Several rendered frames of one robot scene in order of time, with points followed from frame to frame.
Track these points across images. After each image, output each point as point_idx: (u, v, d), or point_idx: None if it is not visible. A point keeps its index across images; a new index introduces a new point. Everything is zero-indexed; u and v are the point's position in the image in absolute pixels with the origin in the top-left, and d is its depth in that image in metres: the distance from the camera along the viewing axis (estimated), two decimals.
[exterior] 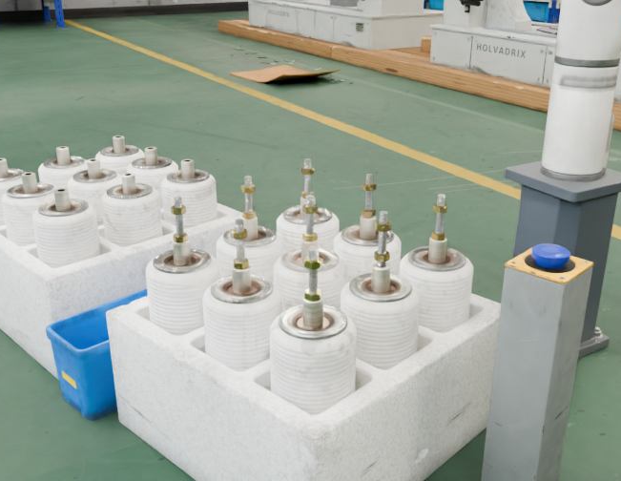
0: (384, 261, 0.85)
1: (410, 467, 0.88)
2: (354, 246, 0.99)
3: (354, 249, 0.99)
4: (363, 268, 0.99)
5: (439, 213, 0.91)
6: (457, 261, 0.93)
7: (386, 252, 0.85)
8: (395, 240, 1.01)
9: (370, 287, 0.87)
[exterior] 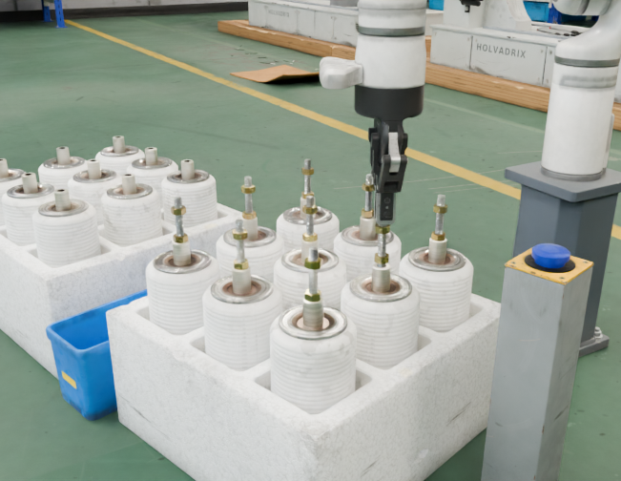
0: (382, 262, 0.85)
1: (410, 467, 0.88)
2: (354, 246, 0.99)
3: (354, 249, 0.99)
4: (363, 268, 0.99)
5: (439, 213, 0.91)
6: (457, 261, 0.93)
7: (386, 255, 0.85)
8: (395, 240, 1.01)
9: None
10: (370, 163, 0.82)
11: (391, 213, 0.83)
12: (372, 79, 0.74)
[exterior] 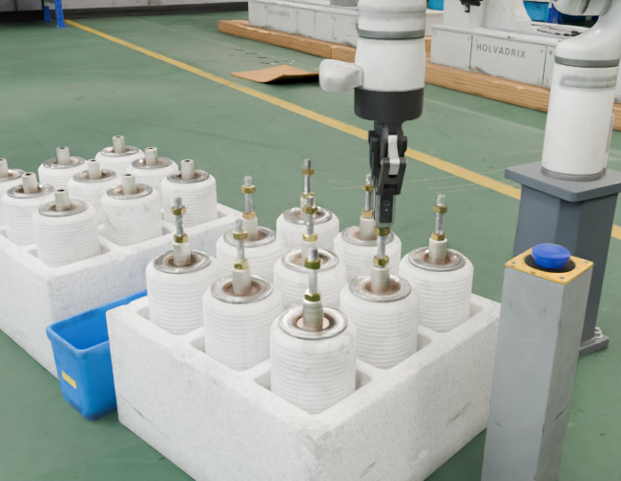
0: (380, 264, 0.85)
1: (410, 467, 0.88)
2: (354, 246, 0.99)
3: (354, 249, 0.99)
4: (363, 268, 0.99)
5: (439, 213, 0.91)
6: (457, 261, 0.93)
7: (385, 258, 0.85)
8: (395, 240, 1.01)
9: (385, 292, 0.86)
10: (370, 166, 0.82)
11: (390, 215, 0.83)
12: (372, 82, 0.74)
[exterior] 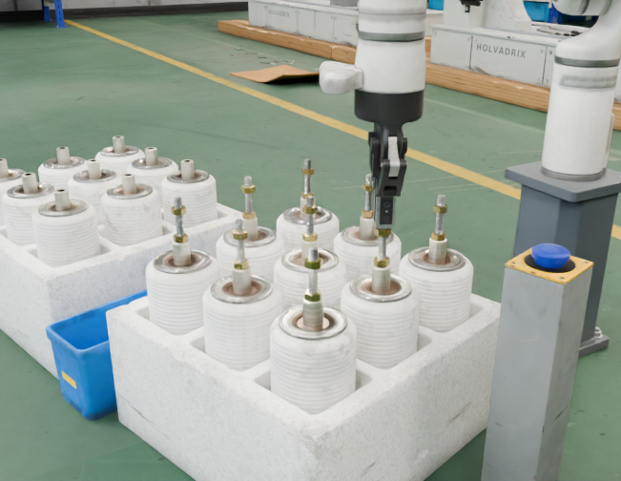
0: (376, 260, 0.86)
1: (410, 467, 0.88)
2: (354, 246, 0.99)
3: (354, 249, 0.99)
4: (363, 268, 0.99)
5: (439, 213, 0.91)
6: (457, 261, 0.93)
7: (377, 258, 0.85)
8: (395, 240, 1.01)
9: None
10: (370, 167, 0.82)
11: (390, 217, 0.83)
12: (372, 84, 0.75)
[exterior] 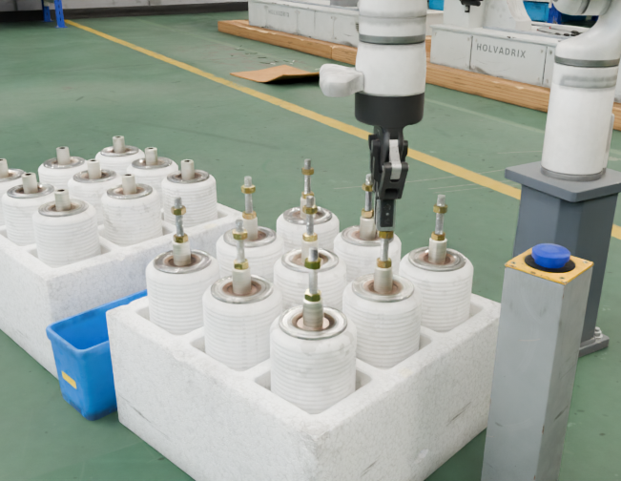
0: (381, 261, 0.86)
1: (410, 467, 0.88)
2: (354, 246, 0.99)
3: (354, 249, 0.99)
4: (363, 268, 0.99)
5: (439, 213, 0.91)
6: (457, 261, 0.93)
7: (379, 259, 0.85)
8: (395, 240, 1.01)
9: (373, 289, 0.87)
10: (370, 170, 0.82)
11: (391, 219, 0.83)
12: (373, 87, 0.75)
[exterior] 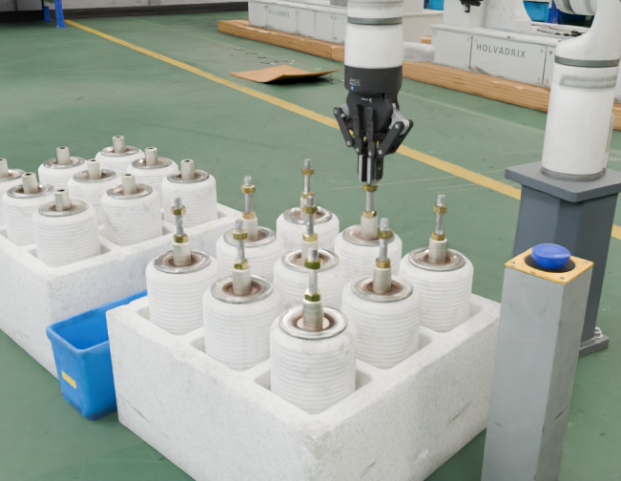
0: (378, 266, 0.85)
1: (410, 467, 0.88)
2: (353, 245, 0.99)
3: (352, 248, 0.99)
4: (362, 268, 0.99)
5: (439, 213, 0.91)
6: (457, 261, 0.93)
7: (385, 261, 0.85)
8: (395, 240, 1.01)
9: (391, 289, 0.87)
10: (384, 133, 0.97)
11: (363, 174, 0.99)
12: None
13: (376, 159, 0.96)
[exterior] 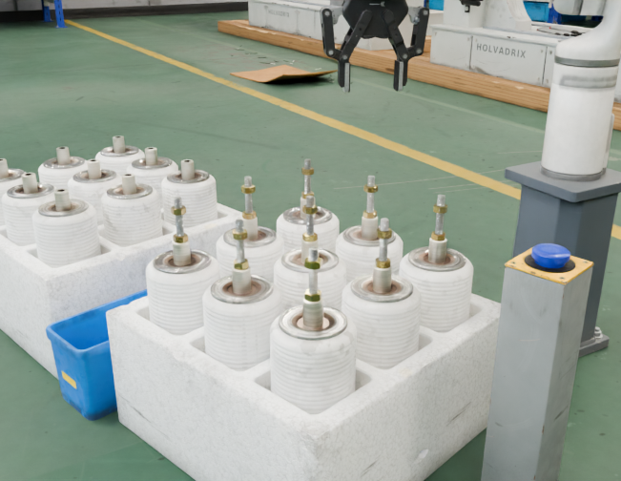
0: (378, 266, 0.85)
1: (410, 467, 0.88)
2: None
3: None
4: None
5: (439, 213, 0.91)
6: (457, 261, 0.93)
7: (385, 261, 0.85)
8: None
9: (391, 289, 0.87)
10: (356, 42, 0.90)
11: (394, 80, 0.95)
12: None
13: (338, 62, 0.93)
